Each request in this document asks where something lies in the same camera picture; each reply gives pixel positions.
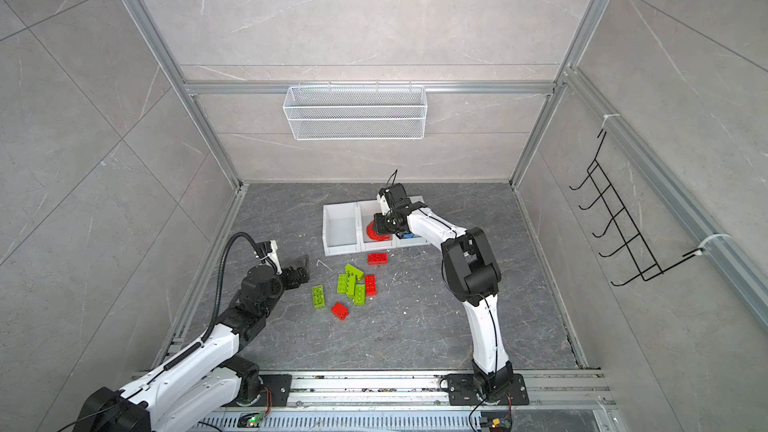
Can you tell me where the aluminium rail frame front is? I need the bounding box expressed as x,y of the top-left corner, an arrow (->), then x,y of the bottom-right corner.
186,370 -> 625,431

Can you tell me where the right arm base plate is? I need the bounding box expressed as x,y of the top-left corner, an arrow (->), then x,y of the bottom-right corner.
439,373 -> 530,406

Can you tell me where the black wire hook rack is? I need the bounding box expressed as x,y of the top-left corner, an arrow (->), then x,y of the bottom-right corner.
568,130 -> 705,288

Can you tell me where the white wire mesh basket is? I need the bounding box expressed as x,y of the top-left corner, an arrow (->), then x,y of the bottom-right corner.
283,84 -> 428,141

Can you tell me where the black corrugated cable hose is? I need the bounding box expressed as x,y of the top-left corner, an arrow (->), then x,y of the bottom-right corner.
200,231 -> 265,343

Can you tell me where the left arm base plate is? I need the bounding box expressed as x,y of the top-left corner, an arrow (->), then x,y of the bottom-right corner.
233,374 -> 293,407

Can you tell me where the red arch lego piece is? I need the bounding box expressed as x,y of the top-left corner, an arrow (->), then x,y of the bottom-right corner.
366,221 -> 391,242

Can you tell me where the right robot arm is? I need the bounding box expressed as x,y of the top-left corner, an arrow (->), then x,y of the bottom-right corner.
373,183 -> 514,401

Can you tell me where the white three-compartment bin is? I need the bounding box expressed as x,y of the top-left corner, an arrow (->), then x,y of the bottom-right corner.
322,200 -> 429,256

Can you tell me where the red lego brick top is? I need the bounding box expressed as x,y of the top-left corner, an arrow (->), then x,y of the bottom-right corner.
367,252 -> 389,265

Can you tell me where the red small lego brick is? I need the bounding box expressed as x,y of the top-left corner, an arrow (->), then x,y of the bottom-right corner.
331,302 -> 349,321

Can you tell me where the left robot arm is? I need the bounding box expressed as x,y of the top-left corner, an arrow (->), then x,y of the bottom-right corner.
72,255 -> 309,431

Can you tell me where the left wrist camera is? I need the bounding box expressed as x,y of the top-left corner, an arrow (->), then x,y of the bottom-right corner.
255,240 -> 281,274

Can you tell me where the green lego brick cluster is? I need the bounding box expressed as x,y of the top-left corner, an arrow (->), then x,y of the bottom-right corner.
336,264 -> 366,306

